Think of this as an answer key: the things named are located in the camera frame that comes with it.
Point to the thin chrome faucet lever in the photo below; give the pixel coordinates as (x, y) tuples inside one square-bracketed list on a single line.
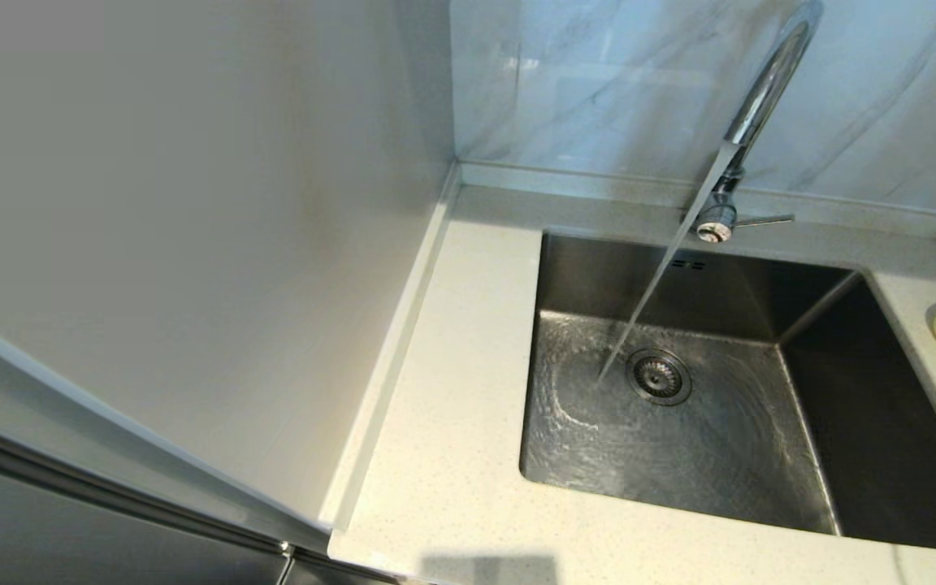
[(764, 220)]

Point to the stainless steel sink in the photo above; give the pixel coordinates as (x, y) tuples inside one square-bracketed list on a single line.
[(720, 463)]

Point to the round metal drain strainer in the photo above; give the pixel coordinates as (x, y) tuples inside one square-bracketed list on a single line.
[(660, 377)]

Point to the chrome gooseneck faucet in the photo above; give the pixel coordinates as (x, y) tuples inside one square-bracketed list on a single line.
[(770, 81)]

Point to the grey refrigerator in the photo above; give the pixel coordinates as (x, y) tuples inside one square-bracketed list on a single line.
[(70, 536)]

